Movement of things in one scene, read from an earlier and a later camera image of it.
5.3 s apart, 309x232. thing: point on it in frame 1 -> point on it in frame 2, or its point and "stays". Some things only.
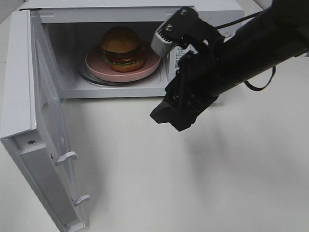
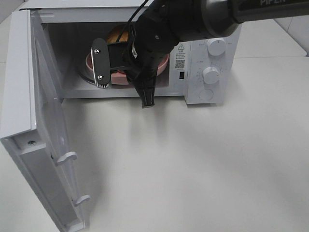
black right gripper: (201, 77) -> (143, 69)
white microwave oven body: (102, 49) stays
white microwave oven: (33, 128) stays
